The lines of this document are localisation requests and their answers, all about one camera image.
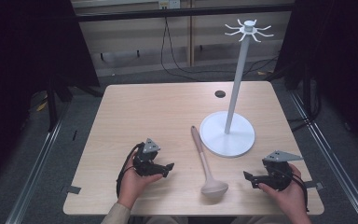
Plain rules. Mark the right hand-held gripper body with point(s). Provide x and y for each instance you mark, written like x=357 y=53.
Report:
x=276 y=174

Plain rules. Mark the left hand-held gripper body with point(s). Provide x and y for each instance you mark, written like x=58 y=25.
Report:
x=147 y=161

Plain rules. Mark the beige silicone ladle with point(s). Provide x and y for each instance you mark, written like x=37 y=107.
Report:
x=209 y=174

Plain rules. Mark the white hook rack stand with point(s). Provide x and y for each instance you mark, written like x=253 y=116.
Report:
x=230 y=133

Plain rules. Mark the person's left hand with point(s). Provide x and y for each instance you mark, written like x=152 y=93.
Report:
x=133 y=185

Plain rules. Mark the person's right hand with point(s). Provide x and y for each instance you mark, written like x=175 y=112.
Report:
x=289 y=199

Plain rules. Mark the black metal stand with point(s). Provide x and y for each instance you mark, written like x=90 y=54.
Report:
x=52 y=105

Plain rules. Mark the black curtain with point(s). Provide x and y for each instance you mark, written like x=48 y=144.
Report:
x=338 y=62
x=18 y=62

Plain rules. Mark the grey table bracket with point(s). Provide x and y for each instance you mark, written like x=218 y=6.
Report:
x=71 y=189
x=314 y=185

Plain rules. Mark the grey metal floor rail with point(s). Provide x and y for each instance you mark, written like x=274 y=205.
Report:
x=329 y=155
x=34 y=174

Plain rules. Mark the white wall socket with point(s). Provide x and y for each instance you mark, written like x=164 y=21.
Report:
x=168 y=4

